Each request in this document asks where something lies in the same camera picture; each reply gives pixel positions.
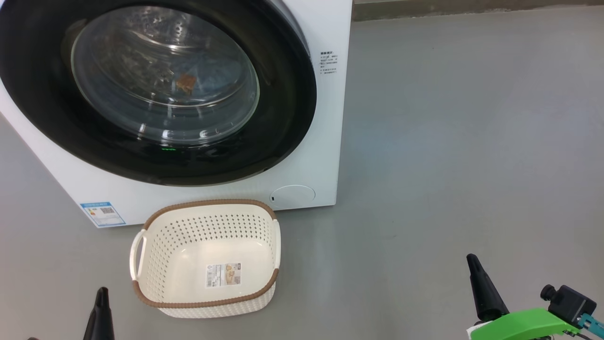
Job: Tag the cream basket with brown rim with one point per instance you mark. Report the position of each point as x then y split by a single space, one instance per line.
207 226

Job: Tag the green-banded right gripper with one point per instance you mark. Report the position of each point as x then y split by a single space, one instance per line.
524 326

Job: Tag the round white filter cover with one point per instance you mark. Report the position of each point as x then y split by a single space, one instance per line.
292 195

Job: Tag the white front-load washing machine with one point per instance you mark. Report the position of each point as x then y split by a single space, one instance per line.
188 193

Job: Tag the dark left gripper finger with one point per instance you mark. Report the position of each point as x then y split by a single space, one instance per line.
101 321

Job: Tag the paper label inside basket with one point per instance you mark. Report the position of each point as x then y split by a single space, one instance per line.
223 275

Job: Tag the black round glass washer door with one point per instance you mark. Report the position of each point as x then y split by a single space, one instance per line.
283 118

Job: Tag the blue energy label sticker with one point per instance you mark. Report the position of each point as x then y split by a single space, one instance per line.
102 215

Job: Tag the blue garment with orange patches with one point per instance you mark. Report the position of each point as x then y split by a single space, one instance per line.
185 82

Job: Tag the stainless steel washer drum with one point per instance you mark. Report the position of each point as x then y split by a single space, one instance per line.
132 56

